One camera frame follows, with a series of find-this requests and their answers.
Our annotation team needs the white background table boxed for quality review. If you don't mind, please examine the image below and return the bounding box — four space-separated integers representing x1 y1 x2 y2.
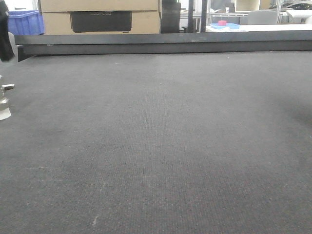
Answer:
206 24 312 32

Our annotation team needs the pink cylindrical object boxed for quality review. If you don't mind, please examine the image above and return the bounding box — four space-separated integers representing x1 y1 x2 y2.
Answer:
218 20 227 26

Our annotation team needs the black conveyor side rail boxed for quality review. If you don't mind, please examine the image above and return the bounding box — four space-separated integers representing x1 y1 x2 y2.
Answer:
15 30 312 61

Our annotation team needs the blue plastic crate background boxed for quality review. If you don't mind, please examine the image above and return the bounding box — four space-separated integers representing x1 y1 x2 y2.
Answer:
8 10 45 35

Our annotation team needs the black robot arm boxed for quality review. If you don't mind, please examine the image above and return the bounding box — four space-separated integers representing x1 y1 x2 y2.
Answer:
0 0 15 62

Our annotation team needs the blue shallow tray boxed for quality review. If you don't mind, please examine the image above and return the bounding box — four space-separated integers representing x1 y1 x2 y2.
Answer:
210 23 240 30

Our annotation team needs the black stacked equipment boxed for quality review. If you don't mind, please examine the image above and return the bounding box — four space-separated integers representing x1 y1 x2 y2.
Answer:
160 0 181 34

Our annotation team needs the upper cardboard box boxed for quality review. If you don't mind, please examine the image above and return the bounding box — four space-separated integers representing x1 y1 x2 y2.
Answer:
39 0 161 12

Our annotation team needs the lower cardboard box black print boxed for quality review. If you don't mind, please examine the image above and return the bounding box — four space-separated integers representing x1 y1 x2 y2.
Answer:
43 11 160 35

